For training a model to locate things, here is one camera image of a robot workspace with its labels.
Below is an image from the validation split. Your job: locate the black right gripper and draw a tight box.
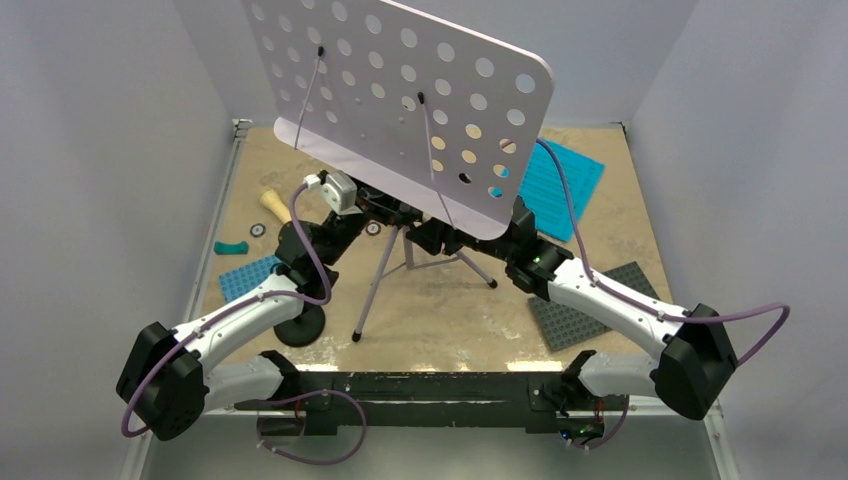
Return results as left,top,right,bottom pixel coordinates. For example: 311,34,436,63
406,192,513,262

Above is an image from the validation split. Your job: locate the lilac tripod music stand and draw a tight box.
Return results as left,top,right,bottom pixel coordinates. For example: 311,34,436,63
239,0,556,344

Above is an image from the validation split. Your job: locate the cream microphone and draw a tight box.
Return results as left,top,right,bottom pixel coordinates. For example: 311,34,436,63
259,188,292,224

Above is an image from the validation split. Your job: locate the teal sheet music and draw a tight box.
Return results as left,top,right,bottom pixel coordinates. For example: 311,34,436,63
490,139,606,243

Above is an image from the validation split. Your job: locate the black microphone desk stand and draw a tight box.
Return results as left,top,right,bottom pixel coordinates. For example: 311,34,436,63
273,306,326,348

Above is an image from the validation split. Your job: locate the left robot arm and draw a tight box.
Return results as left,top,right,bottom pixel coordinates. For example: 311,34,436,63
116,212,371,441

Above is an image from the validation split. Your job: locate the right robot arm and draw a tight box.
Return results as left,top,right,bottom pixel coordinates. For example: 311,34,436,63
405,199,739,420

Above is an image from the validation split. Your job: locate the dark blue poker chip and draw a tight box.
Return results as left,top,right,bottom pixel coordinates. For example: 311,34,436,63
250,223,266,238

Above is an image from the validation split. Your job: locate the teal curved block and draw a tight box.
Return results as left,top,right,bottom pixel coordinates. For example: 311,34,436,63
213,241,249,255

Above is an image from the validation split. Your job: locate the grey brick baseplate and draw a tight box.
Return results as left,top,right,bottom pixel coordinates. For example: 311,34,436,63
528,260,669,353

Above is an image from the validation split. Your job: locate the light blue brick baseplate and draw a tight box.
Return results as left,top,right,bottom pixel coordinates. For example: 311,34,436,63
218,255,279,303

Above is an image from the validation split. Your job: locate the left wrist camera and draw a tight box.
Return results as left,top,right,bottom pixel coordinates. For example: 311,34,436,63
304,171,362,216

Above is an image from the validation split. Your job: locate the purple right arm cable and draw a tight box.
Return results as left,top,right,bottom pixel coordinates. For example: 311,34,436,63
536,137,792,369

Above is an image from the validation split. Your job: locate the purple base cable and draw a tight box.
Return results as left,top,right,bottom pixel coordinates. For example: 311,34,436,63
245,389,367,466

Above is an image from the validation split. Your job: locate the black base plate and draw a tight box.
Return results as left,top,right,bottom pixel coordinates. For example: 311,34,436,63
235,371,626,436

